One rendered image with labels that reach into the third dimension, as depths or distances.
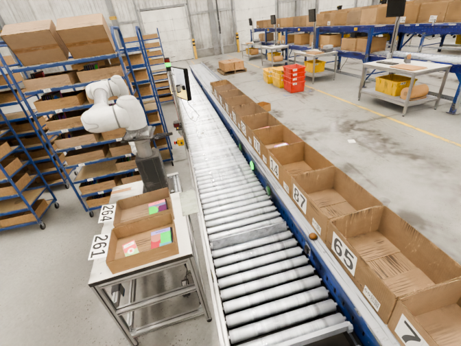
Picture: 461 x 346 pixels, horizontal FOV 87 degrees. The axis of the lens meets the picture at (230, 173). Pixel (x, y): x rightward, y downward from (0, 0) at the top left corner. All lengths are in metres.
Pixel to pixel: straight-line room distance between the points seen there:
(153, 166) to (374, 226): 1.49
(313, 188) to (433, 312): 0.79
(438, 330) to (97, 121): 1.96
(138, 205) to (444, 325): 1.80
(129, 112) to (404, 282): 1.75
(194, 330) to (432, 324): 1.47
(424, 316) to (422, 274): 0.19
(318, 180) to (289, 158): 0.40
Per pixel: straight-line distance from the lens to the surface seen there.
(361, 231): 1.41
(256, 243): 1.51
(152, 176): 2.00
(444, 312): 1.28
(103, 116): 1.84
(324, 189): 1.67
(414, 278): 1.32
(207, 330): 2.11
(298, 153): 1.93
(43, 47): 3.00
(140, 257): 1.53
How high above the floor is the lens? 1.87
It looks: 32 degrees down
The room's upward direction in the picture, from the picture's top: 8 degrees counter-clockwise
